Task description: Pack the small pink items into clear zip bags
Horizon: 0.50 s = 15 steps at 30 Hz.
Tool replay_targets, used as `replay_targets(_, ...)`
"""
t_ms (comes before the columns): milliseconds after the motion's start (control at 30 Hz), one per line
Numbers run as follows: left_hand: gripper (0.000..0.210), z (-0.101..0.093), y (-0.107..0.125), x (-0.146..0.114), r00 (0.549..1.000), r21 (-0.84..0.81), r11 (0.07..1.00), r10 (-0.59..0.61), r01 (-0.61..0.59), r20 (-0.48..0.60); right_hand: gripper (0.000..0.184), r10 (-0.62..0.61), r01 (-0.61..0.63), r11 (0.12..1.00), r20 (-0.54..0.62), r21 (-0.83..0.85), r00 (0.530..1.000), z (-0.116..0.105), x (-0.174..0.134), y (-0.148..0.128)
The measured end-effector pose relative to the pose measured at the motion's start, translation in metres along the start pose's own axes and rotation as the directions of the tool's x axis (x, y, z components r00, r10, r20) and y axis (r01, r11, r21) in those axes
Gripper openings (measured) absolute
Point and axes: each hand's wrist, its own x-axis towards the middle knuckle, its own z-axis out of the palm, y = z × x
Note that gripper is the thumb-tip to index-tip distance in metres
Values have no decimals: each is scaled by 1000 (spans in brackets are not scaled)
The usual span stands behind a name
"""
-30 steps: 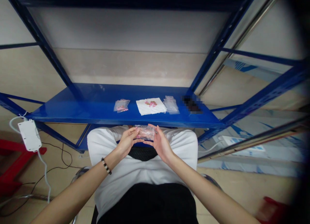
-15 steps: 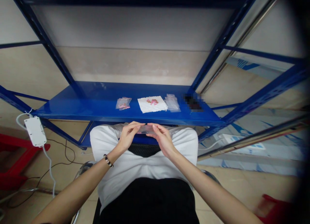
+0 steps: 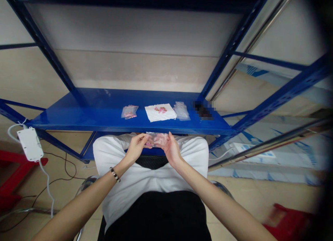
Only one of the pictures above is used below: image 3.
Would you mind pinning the person's right hand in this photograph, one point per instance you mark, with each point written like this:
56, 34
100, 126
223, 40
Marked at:
173, 152

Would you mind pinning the person's left hand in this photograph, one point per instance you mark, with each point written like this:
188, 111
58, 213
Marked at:
135, 148

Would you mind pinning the person's right thumb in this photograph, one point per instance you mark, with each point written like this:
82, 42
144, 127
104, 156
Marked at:
165, 146

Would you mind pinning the person's left fingers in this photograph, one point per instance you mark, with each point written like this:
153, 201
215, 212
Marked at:
147, 146

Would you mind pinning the person's right fingers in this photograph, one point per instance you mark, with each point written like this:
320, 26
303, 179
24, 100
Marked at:
171, 137

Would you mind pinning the person's left thumb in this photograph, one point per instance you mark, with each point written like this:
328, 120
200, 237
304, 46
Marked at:
144, 136

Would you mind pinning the clear plastic zip bag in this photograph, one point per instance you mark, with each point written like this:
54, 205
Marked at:
157, 140

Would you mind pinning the pink beads in bag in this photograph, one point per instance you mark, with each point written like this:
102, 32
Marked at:
148, 145

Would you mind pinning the white cloth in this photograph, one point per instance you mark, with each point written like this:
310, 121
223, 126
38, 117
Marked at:
161, 116

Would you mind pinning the stack of empty clear bags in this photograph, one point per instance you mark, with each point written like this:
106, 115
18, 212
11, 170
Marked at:
182, 111

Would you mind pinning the pile of filled bead bags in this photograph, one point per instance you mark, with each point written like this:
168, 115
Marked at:
129, 112

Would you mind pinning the pile of loose pink beads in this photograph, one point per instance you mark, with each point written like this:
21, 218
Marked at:
160, 109

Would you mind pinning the black object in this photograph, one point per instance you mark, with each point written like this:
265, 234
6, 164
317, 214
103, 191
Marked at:
206, 117

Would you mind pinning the blue metal shelf rack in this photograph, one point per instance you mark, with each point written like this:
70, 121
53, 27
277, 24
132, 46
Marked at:
104, 116

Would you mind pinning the person's body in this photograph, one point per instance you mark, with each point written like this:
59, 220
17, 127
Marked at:
158, 217

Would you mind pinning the long metal rails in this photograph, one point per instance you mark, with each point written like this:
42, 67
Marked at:
270, 144

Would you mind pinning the blue and white sheets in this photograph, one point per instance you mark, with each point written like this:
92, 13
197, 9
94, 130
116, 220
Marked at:
273, 170

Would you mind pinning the white power strip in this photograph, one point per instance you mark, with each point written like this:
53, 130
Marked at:
30, 144

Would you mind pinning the red plastic stool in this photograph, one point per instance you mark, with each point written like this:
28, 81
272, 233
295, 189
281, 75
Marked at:
15, 170
288, 220

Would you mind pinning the steel pipe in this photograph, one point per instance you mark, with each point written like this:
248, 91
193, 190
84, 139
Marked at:
260, 34

